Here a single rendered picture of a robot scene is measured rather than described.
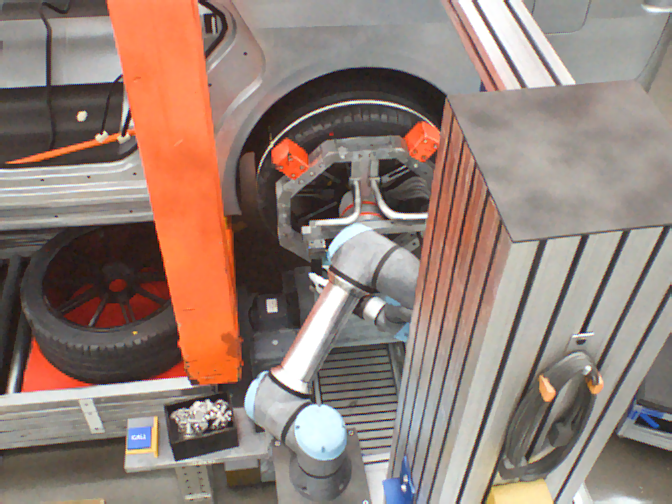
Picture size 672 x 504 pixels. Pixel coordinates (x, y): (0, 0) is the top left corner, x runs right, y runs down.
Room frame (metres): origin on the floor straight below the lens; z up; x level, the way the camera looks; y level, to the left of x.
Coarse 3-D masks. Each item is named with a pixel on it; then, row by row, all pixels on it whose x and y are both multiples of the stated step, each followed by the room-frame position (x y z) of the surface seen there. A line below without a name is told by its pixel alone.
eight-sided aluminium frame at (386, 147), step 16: (320, 144) 1.79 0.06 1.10; (336, 144) 1.77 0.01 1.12; (352, 144) 1.79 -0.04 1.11; (368, 144) 1.80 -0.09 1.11; (384, 144) 1.81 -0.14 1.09; (400, 144) 1.78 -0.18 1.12; (320, 160) 1.73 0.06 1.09; (336, 160) 1.74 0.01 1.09; (400, 160) 1.77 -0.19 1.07; (416, 160) 1.78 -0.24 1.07; (304, 176) 1.72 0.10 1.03; (432, 176) 1.79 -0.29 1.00; (288, 192) 1.71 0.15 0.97; (288, 208) 1.72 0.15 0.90; (288, 224) 1.72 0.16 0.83; (288, 240) 1.71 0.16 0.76; (304, 240) 1.77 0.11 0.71; (400, 240) 1.82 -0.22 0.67; (416, 240) 1.78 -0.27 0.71; (304, 256) 1.72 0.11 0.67
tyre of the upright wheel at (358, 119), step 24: (312, 96) 1.97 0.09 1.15; (336, 96) 1.94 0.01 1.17; (360, 96) 1.94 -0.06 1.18; (384, 96) 1.96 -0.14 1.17; (408, 96) 2.02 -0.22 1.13; (288, 120) 1.91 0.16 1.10; (312, 120) 1.85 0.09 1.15; (336, 120) 1.83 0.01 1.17; (360, 120) 1.83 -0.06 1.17; (384, 120) 1.85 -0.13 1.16; (408, 120) 1.87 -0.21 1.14; (432, 120) 1.98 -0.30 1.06; (264, 144) 1.91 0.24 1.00; (312, 144) 1.81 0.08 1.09; (264, 168) 1.81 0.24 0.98; (264, 192) 1.79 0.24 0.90; (264, 216) 1.79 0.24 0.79
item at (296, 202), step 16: (336, 176) 1.85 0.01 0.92; (384, 176) 1.87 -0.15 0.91; (400, 176) 2.09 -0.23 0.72; (416, 176) 2.00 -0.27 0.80; (304, 192) 1.83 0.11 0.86; (320, 192) 1.84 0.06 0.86; (336, 192) 1.85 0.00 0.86; (304, 208) 1.95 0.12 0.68; (320, 208) 1.84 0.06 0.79; (336, 208) 2.02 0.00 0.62; (400, 208) 1.95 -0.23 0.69; (416, 208) 1.89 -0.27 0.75; (304, 224) 1.86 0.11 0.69
